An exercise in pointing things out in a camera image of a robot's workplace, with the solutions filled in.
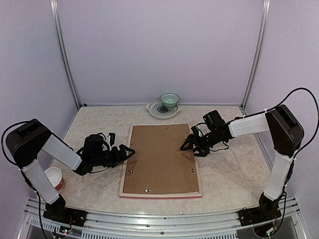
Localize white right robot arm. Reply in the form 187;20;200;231
180;104;305;221

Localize left aluminium corner post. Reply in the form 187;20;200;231
50;0;81;110

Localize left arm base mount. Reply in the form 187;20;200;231
43;194;88;227

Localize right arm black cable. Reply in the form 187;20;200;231
268;87;319;160

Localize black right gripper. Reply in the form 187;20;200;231
180;129;223;157

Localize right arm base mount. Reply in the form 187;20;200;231
237;193;283;226

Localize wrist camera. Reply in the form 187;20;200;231
191;126;204;137
106;132;116;150

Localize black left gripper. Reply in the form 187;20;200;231
92;144;135;168

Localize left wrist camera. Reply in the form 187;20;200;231
106;132;116;150

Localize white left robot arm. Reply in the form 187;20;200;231
0;119;136;222

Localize white bowl orange outside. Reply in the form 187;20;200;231
44;167;65;191

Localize white plate green rings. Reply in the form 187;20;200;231
145;99;182;120

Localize right aluminium corner post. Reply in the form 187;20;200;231
241;0;271;109

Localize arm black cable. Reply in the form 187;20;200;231
1;121;33;166
268;87;319;160

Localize wooden picture frame red edge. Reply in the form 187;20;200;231
119;123;203;199

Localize green ceramic bowl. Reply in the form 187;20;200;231
159;93;180;108

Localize aluminium corner post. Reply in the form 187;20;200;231
241;0;271;109
50;0;81;110

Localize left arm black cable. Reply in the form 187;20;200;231
1;121;33;166

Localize brown backing board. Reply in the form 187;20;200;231
123;125;200;194

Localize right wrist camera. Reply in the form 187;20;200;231
191;126;204;137

